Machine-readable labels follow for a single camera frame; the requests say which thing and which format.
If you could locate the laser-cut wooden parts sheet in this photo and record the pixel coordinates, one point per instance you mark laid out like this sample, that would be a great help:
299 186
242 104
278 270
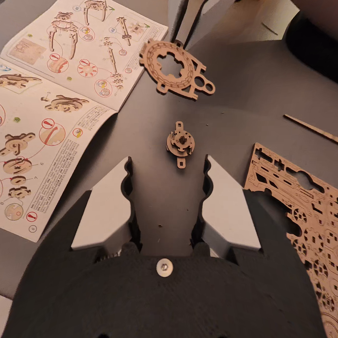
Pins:
303 211

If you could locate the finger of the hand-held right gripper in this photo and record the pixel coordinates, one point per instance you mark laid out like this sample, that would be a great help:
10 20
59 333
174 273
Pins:
198 21
176 18

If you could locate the small thin wooden splinter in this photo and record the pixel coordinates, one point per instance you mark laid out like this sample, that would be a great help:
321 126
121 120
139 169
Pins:
269 28

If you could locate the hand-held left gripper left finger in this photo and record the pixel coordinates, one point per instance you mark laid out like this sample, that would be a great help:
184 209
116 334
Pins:
105 208

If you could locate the small wooden hub assembly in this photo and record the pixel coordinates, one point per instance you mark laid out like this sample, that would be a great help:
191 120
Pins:
181 144

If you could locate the flat wooden stick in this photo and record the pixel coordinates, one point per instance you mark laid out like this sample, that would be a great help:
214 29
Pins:
311 129

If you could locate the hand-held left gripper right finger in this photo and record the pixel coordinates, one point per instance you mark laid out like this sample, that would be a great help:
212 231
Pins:
227 211

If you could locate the assembly instruction booklet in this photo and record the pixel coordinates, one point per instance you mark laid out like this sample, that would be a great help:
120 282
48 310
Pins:
66 105

